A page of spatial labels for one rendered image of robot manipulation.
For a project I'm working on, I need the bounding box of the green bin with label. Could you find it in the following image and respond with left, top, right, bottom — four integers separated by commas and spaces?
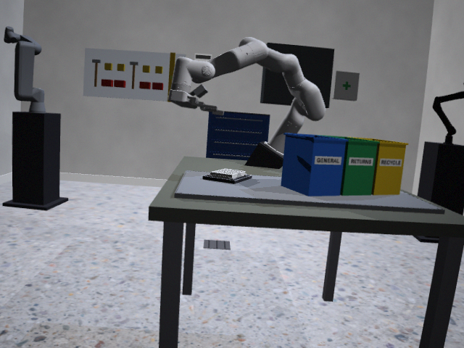
332, 136, 380, 196

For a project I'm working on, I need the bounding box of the blue bin with label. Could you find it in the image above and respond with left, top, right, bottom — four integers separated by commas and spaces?
281, 133, 349, 196

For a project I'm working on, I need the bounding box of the yellow open bin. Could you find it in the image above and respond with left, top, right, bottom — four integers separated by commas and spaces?
360, 138, 408, 195

